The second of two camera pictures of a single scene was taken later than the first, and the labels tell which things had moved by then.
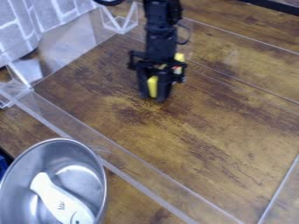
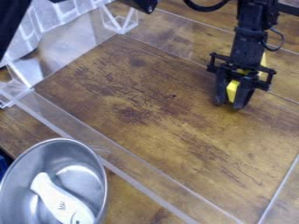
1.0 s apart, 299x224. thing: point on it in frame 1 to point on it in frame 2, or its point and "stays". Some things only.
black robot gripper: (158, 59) to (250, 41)
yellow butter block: (154, 80) to (233, 87)
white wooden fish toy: (69, 208) stays
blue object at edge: (5, 164) stays
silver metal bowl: (76, 171) stays
